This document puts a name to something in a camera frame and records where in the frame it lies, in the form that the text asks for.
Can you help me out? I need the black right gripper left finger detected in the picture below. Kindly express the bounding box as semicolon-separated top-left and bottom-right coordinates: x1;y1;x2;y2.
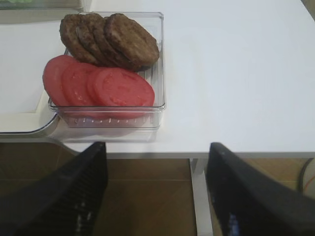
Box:
0;142;108;236

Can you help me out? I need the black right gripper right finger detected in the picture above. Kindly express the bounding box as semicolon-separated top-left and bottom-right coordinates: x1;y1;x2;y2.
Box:
206;143;315;236

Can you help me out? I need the clear lettuce and cheese container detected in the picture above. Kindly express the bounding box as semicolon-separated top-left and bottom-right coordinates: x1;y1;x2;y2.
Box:
0;0;86;10

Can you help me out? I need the white table leg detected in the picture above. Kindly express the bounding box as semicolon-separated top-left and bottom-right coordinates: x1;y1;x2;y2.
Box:
189;158;213;236

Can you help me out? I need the tomato slice front right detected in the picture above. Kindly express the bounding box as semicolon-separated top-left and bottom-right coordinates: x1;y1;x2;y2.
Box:
93;68;155;107

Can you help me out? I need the tomato slice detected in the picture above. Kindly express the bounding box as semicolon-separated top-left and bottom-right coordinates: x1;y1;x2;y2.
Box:
87;67;105;106
93;68;155;107
62;62;97;106
42;55;77;106

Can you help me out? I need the clear patty and tomato container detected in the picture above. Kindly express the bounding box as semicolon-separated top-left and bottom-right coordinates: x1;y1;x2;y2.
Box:
48;12;166;130

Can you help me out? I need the tomato slice far left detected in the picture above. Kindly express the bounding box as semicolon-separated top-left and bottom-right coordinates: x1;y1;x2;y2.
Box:
42;55;77;106

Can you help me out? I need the white metal tray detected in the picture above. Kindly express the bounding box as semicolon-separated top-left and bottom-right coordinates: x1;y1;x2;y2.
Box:
0;20;65;133

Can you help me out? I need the brown patty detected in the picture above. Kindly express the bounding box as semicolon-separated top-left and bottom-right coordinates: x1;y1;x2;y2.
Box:
104;13;159;67
76;13;110;66
93;16;129;68
59;14;100;65

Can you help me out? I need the brown patty front right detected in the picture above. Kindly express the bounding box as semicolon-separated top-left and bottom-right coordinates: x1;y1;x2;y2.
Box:
104;13;159;67

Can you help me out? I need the brown patty far left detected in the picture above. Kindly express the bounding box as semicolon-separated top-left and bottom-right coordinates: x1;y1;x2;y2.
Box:
59;14;100;65

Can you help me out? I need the black cable on floor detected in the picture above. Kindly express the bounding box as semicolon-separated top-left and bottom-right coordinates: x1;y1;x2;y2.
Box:
298;157;315;195

